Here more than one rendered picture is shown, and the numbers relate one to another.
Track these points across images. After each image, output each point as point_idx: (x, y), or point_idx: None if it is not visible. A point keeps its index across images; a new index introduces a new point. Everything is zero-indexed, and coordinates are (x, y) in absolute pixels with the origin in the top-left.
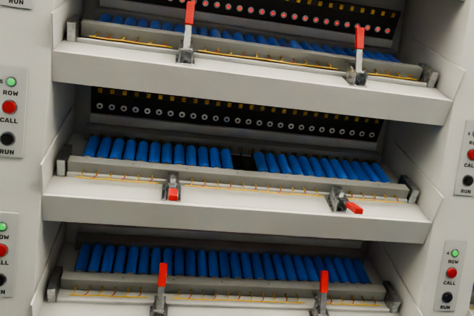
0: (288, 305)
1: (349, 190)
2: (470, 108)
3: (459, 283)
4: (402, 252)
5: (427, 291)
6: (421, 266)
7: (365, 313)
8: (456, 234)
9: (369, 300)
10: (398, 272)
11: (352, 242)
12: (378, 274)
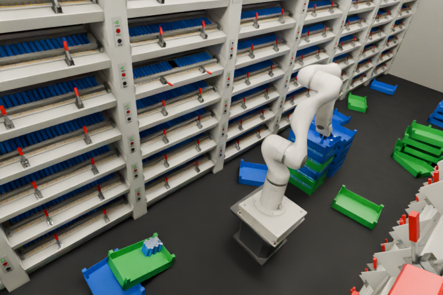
0: (192, 99)
1: (203, 65)
2: (231, 36)
3: (230, 80)
4: (215, 76)
5: (223, 85)
6: (221, 79)
7: (209, 94)
8: (229, 69)
9: (209, 90)
10: (215, 81)
11: None
12: (208, 81)
